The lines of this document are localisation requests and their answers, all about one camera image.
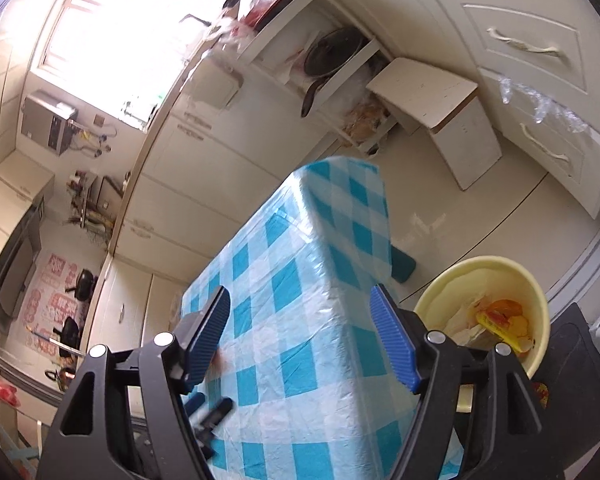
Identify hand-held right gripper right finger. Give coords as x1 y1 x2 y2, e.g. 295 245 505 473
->
370 284 549 480

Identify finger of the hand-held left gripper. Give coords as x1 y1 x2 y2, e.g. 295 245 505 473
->
187 392 234 461

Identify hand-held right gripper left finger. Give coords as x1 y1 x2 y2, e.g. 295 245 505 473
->
35 285 232 480

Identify yellow plastic basin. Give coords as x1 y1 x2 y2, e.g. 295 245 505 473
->
412 256 551 415

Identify dark teal table leg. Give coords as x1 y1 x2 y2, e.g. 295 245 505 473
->
391 250 418 285

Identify white crumpled bag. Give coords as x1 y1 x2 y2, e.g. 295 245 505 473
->
442 292 486 346

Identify blue checkered tablecloth table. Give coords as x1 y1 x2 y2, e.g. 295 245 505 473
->
180 156 468 480

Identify orange snack wrapper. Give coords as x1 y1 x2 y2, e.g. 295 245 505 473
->
475 299 533 353

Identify white kitchen cabinets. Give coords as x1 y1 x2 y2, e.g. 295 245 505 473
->
82 55 341 341

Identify metal utensil rack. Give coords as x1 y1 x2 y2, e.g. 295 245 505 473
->
67 170 126 233

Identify black range hood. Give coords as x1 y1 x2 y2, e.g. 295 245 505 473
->
0 199 45 317

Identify red plastic bag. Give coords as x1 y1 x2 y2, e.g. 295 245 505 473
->
0 379 22 411

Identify clear plastic bag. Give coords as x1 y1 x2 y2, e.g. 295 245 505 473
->
325 67 396 148

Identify white wooden stool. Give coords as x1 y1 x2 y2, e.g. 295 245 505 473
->
366 57 503 191

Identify grey water heater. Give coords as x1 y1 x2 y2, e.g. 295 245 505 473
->
21 91 78 157

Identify clear plastic wrap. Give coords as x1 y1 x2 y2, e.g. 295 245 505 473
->
497 74 590 133

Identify black frying pan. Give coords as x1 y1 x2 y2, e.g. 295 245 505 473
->
300 27 367 117

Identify bright window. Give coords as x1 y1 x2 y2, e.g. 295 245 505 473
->
37 0 241 121

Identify white shelf rack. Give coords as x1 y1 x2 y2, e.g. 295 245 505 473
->
237 0 398 156

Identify red packet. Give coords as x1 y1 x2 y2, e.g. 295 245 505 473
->
240 0 301 28

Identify white drawer cabinet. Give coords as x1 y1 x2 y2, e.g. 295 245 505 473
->
420 0 600 221

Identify cream drawer handle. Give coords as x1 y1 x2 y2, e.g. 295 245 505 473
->
486 26 567 58
520 122 572 164

